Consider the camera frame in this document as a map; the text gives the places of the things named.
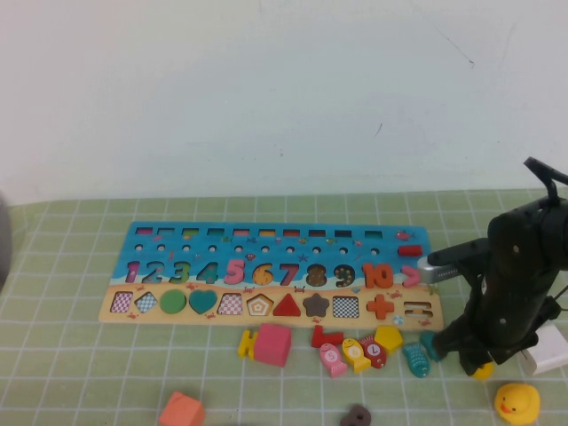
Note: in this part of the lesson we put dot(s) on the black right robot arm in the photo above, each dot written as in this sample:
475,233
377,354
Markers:
519,248

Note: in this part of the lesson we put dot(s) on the pink greater-than sign piece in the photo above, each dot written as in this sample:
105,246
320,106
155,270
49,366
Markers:
410,276

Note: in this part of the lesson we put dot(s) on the teal number four piece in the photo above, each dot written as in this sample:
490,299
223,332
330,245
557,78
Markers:
428,344

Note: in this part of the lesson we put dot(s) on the yellow pentagon piece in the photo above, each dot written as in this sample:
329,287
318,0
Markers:
388,339

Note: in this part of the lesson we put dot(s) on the colourful wooden puzzle board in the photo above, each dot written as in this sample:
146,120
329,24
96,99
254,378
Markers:
222,248

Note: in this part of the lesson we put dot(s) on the green circle piece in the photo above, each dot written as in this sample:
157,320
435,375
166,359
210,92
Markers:
172,302

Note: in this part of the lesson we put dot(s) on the orange house-shaped block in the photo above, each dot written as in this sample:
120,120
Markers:
179,410

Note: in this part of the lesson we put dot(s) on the white power adapter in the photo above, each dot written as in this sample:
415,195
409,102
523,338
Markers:
552,350

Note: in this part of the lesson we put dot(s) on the teal fish piece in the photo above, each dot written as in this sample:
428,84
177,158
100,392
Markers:
416,361

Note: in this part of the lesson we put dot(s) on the red minus sign piece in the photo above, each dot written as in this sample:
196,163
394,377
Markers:
409,251

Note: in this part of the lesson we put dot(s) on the orange number ten piece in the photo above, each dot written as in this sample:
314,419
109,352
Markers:
377,276

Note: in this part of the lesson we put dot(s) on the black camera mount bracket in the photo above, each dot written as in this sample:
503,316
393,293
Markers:
461,253

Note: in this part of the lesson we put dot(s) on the green checked tablecloth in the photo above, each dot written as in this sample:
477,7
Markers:
89,355

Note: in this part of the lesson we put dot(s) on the pink fish piece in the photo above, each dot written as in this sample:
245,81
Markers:
332,358

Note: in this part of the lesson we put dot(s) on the yellow H-shaped piece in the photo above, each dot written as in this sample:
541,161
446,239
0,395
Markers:
246,345

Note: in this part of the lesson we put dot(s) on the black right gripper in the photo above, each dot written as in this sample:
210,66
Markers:
501,328

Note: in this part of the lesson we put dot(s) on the grey rounded object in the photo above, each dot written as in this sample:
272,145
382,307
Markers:
4,239

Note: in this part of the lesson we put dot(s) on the teal heart piece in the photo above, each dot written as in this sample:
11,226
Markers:
203,301

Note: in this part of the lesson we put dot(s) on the brown star piece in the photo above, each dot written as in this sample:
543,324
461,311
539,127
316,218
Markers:
317,305

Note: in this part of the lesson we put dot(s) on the red triangle piece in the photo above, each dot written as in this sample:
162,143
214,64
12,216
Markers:
286,308

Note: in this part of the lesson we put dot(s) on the red number seven piece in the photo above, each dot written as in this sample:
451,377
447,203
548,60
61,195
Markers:
324,339

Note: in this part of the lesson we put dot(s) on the orange plus sign piece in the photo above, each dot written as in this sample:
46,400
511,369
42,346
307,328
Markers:
380,307

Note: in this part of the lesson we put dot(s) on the red fish piece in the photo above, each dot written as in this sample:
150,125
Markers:
373,351

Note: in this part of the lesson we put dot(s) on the yellow fish piece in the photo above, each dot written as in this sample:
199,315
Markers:
355,355

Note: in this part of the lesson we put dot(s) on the pink square block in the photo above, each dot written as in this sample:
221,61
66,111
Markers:
271,345

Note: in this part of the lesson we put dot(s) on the pink number five piece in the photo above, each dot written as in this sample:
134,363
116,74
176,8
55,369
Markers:
235,271

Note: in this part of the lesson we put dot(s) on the yellow rubber duck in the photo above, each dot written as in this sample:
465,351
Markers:
517,401

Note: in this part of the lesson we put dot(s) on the brown number eight piece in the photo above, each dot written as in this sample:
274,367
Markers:
357,417

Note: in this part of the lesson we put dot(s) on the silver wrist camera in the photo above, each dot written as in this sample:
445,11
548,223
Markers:
437,270

